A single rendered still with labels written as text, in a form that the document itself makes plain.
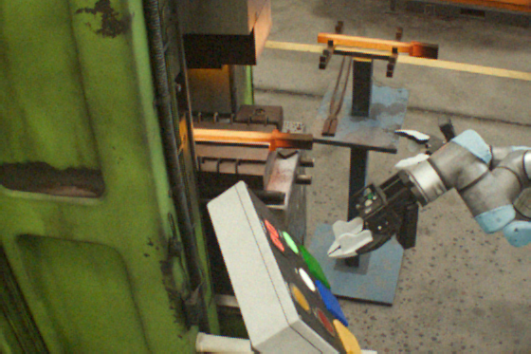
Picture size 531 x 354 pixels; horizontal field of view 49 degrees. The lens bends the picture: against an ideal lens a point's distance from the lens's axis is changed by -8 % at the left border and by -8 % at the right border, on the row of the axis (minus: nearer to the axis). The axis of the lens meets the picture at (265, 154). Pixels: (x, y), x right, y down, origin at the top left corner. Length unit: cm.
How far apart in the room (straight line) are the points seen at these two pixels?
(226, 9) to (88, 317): 87
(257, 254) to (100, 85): 39
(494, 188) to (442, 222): 171
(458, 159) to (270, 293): 44
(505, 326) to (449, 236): 55
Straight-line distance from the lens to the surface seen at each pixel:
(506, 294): 265
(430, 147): 157
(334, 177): 311
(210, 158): 157
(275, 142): 158
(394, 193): 118
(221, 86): 182
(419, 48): 204
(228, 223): 109
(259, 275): 98
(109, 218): 128
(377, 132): 209
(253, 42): 133
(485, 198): 119
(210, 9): 126
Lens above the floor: 189
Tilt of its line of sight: 35 degrees down
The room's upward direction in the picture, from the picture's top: 3 degrees counter-clockwise
